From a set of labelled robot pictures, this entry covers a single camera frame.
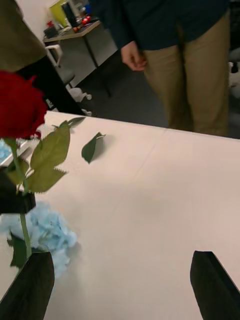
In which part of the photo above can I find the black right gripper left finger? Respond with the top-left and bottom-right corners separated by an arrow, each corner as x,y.
0,251 -> 55,320

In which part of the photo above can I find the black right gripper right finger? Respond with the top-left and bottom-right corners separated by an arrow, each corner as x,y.
189,250 -> 240,320

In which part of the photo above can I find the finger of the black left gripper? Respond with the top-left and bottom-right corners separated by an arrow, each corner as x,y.
0,169 -> 37,215

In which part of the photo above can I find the small pale blue flower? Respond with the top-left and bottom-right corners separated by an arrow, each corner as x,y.
0,139 -> 13,161

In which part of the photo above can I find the red rose with long stem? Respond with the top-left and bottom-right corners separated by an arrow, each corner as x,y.
0,70 -> 87,260

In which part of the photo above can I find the person's hand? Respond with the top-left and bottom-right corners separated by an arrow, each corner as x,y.
120,40 -> 148,73

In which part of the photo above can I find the shallow white box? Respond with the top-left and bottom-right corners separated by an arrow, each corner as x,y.
0,138 -> 32,168

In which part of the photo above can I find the pale blue flower, dark leaf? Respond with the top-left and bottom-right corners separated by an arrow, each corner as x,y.
0,201 -> 79,280

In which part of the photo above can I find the single dark green leaf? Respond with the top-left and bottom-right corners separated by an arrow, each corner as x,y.
81,131 -> 106,165

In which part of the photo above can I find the white office chair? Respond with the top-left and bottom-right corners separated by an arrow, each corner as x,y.
44,43 -> 94,118

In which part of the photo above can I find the olive brown chair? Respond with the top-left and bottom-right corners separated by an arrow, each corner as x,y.
0,0 -> 85,116

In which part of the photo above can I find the grey desk with goods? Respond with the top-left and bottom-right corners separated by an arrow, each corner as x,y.
42,0 -> 120,98

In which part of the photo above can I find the person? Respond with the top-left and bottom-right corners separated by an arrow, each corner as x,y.
88,0 -> 232,138

